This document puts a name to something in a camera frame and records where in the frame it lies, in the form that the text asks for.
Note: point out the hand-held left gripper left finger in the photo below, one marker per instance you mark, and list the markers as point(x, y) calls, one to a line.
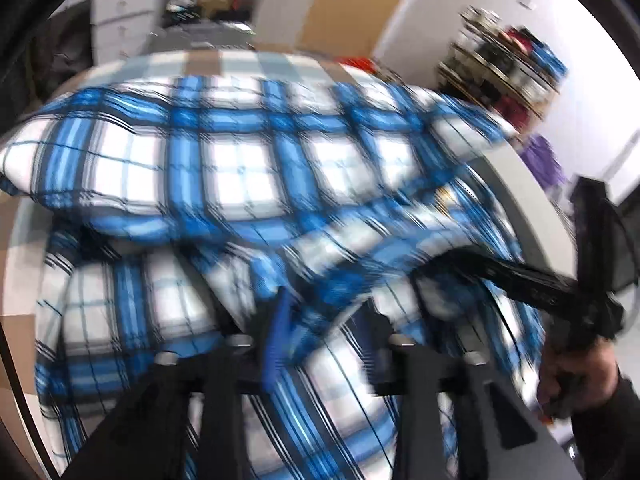
point(279, 341)

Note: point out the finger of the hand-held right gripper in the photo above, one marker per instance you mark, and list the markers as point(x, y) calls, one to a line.
point(500, 270)

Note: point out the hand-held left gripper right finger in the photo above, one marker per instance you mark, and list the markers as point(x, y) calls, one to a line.
point(382, 360)

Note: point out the blue plaid shirt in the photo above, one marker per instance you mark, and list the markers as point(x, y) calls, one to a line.
point(240, 160)

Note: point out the person's right forearm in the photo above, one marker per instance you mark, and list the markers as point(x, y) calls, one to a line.
point(610, 435)

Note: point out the person's right hand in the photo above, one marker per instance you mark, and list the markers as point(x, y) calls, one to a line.
point(595, 367)

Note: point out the purple cloth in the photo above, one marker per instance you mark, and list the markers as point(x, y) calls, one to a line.
point(542, 160)

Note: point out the wooden shoe rack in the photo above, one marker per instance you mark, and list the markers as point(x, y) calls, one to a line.
point(505, 60)

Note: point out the bed with checked sheet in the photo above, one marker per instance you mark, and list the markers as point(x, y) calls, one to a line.
point(200, 62)

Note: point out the wooden door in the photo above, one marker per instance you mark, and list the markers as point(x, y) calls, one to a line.
point(350, 5)

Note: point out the silver suitcase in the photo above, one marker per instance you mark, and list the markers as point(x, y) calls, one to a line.
point(205, 37)

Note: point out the low white drawer cabinet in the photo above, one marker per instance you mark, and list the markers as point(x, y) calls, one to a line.
point(285, 0)

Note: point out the tall white drawer cabinet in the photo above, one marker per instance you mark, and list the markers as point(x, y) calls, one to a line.
point(122, 15)

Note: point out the white wall switch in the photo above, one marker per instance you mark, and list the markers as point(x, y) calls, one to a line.
point(528, 3)

